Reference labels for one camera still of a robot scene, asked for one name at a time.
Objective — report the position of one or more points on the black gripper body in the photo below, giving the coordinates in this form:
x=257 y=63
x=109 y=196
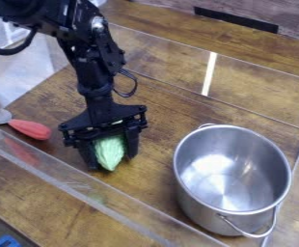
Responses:
x=105 y=119

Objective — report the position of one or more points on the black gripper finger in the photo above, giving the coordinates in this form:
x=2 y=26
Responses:
x=86 y=150
x=133 y=141

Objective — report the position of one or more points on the green bitter gourd toy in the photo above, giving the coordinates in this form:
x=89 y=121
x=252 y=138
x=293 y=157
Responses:
x=110 y=151

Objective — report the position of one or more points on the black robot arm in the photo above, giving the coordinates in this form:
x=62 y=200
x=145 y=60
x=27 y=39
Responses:
x=75 y=22

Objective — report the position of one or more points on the silver metal pot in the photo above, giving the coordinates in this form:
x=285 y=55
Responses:
x=233 y=179

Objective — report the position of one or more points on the blue object at corner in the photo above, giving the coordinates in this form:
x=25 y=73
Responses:
x=9 y=241

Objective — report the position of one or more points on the clear acrylic barrier panel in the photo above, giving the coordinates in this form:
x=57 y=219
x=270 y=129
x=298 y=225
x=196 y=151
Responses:
x=103 y=197

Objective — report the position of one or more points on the red handled metal spatula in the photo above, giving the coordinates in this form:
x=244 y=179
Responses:
x=31 y=129

